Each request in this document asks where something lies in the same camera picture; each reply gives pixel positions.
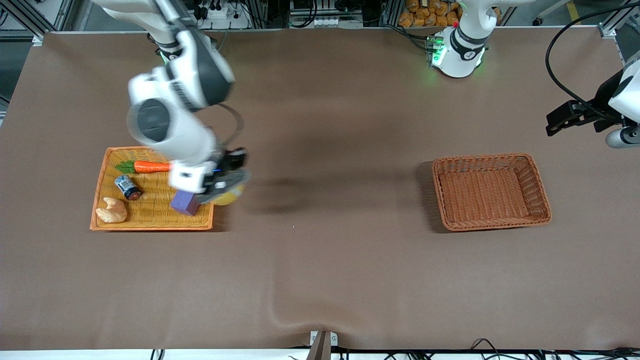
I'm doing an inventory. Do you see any yellow clear tape roll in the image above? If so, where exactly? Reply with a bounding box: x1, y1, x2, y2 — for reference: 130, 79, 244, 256
212, 184, 247, 207

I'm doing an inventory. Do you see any purple foam cube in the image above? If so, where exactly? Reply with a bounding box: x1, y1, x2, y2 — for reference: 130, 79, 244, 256
170, 190, 201, 217

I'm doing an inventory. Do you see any orange toy carrot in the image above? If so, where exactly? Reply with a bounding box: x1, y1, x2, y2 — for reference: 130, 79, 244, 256
115, 160, 173, 175

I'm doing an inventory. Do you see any orange flat wicker tray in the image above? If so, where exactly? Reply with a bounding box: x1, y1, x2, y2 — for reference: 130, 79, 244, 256
90, 146, 219, 232

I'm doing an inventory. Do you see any small dark can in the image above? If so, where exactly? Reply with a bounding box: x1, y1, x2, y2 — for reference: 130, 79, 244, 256
114, 174, 141, 202

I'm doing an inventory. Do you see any brown wicker basket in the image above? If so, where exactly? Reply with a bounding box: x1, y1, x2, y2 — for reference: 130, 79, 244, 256
431, 153, 553, 232

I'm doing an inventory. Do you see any beige toy croissant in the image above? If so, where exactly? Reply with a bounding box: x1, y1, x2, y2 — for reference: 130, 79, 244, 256
95, 196, 128, 224

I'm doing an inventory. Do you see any white power strip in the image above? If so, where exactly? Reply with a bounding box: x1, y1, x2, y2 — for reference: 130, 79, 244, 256
192, 0, 251, 30

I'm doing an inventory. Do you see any bag of toy breads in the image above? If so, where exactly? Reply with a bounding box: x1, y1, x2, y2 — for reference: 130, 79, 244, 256
398, 0, 462, 28

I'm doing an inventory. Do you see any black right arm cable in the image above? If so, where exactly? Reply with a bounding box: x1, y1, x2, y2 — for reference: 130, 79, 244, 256
215, 102, 246, 151

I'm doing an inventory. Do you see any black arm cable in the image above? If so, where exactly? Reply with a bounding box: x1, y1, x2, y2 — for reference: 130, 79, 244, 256
215, 102, 246, 151
545, 0, 640, 121

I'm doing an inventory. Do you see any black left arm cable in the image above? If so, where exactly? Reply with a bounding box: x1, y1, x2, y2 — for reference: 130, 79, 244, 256
545, 0, 640, 121

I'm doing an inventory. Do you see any aluminium frame profile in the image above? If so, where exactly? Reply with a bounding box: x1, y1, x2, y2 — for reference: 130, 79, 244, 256
597, 0, 640, 56
0, 0, 76, 47

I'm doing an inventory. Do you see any metal table edge bracket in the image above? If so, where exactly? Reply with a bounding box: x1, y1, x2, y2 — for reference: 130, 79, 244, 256
306, 330, 339, 360

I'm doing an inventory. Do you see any black cable loop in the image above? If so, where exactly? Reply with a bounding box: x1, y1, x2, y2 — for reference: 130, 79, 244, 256
469, 338, 507, 360

